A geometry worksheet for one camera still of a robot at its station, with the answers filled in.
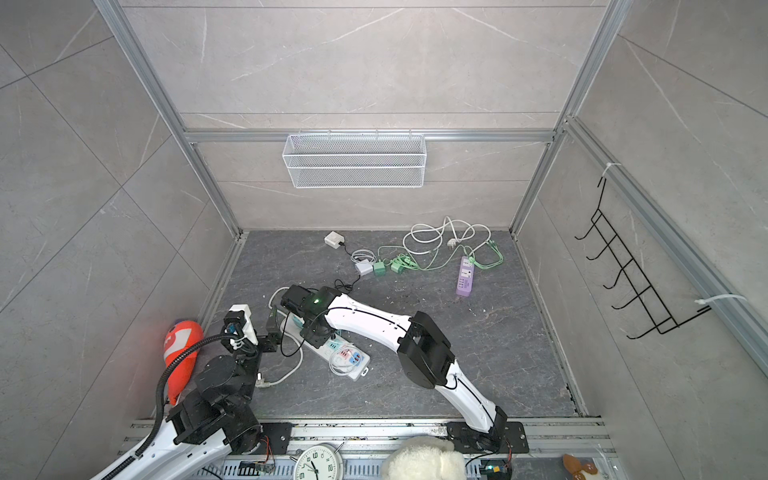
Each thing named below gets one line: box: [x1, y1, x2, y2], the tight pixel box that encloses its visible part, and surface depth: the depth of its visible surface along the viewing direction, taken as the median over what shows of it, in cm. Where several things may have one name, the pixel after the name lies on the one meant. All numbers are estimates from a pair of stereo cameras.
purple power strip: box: [455, 256, 475, 297], surface depth 106 cm
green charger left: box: [373, 262, 386, 276], surface depth 109 cm
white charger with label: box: [355, 259, 373, 276], surface depth 109 cm
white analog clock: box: [290, 443, 344, 480], surface depth 68 cm
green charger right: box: [390, 258, 404, 274], surface depth 108 cm
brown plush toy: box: [562, 454, 598, 480], surface depth 70 cm
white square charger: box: [324, 231, 345, 249], surface depth 117 cm
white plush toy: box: [381, 436, 467, 480], surface depth 56 cm
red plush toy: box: [163, 320, 204, 405], surface depth 84 cm
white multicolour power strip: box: [280, 313, 371, 381], surface depth 86 cm
